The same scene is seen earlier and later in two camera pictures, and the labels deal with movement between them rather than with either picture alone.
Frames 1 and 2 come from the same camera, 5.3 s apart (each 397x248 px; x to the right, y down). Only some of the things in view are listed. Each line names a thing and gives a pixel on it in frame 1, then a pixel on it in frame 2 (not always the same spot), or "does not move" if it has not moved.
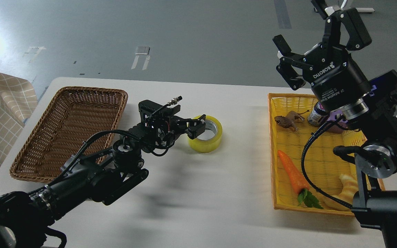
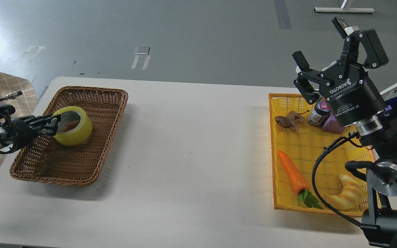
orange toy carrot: x=299 y=183 does not move
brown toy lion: x=289 y=120 does not move
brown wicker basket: x=75 y=117 does not move
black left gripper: x=163 y=128 -> x=22 y=134
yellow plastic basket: x=289 y=129 does not move
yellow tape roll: x=210 y=140 -> x=78 y=136
